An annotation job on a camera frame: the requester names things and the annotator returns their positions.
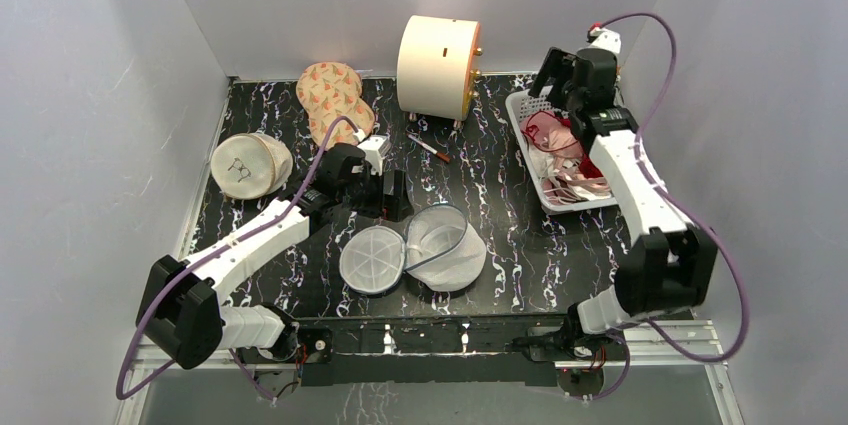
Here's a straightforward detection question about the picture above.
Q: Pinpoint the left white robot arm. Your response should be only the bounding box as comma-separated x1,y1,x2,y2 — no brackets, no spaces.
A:
136,135,412,369

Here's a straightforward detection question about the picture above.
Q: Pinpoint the cream mesh laundry bag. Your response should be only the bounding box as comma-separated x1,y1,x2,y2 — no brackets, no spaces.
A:
210,132,294,200

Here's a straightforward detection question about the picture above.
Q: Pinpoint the red bra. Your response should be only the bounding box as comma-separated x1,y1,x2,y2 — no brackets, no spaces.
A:
520,111,605,184

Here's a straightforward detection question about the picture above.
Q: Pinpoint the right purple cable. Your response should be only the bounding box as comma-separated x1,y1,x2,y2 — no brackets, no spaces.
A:
592,11,752,365

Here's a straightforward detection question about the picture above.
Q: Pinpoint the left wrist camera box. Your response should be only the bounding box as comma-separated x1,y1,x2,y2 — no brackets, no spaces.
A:
357,135,391,175

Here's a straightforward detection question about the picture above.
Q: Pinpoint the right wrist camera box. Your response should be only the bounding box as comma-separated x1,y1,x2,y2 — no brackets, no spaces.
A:
587,23,622,59

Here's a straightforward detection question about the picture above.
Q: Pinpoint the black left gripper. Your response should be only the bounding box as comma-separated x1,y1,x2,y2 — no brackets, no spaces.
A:
339,166,413,224

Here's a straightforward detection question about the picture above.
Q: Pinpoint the white mesh laundry bag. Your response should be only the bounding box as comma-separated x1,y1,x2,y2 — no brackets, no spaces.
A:
339,204,487,295

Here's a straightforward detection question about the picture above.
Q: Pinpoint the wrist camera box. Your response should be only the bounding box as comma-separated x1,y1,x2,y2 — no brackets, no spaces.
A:
357,135,391,175
587,23,622,59

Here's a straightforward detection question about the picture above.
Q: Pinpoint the pink bra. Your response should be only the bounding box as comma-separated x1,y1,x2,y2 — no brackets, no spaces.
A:
521,111,603,178

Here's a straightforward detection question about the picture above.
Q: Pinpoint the white cylindrical drum appliance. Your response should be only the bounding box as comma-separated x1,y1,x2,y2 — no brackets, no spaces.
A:
396,15,482,130

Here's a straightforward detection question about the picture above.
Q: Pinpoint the brown and white pen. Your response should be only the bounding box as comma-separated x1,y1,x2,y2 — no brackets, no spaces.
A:
407,133,451,163

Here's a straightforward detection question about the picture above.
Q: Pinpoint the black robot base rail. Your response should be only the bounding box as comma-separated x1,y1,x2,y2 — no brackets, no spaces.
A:
239,313,625,387

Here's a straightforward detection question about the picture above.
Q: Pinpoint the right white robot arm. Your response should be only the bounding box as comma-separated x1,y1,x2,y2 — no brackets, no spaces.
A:
529,47,717,359

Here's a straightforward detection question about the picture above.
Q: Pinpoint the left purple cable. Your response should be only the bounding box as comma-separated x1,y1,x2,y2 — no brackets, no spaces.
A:
115,115,362,402

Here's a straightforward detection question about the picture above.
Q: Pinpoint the white plastic mesh basket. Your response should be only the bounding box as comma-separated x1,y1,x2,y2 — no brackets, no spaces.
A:
505,87,616,215

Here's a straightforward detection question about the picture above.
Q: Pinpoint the purple cable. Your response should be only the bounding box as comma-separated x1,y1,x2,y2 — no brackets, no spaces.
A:
592,11,752,365
115,115,362,402

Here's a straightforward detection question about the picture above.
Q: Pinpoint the white bra in basket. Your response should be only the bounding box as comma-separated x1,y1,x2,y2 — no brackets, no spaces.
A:
539,159,612,205

